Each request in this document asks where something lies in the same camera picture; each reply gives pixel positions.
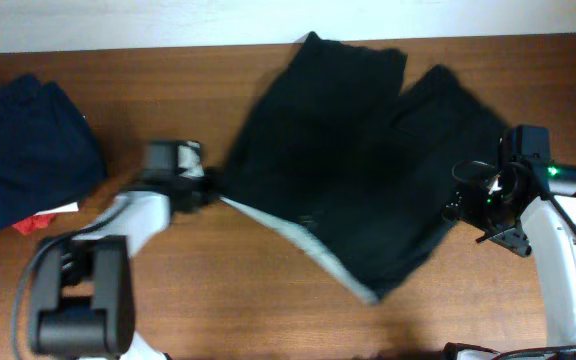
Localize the black shorts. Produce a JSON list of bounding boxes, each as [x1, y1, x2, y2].
[[220, 33, 506, 304]]

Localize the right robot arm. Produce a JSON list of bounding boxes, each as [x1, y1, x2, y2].
[[446, 156, 576, 359]]

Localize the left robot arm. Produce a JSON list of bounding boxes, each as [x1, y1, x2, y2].
[[10, 140, 214, 359]]

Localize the white paper tag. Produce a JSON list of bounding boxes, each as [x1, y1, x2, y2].
[[35, 202, 79, 216]]

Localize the red cloth piece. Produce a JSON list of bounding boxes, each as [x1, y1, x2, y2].
[[12, 214, 57, 235]]

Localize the navy blue folded garment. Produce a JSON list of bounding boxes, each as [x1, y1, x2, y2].
[[0, 74, 107, 230]]

